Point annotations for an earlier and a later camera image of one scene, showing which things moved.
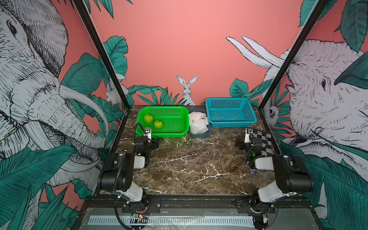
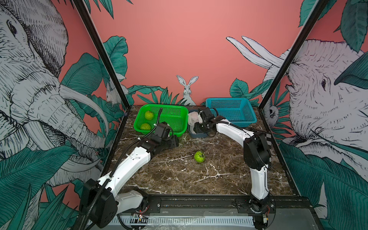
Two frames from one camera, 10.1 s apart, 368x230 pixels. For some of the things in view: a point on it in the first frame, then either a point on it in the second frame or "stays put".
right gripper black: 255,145 to 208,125
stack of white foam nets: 198,121 stays put
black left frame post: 81,7 stays put
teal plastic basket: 229,112 stays put
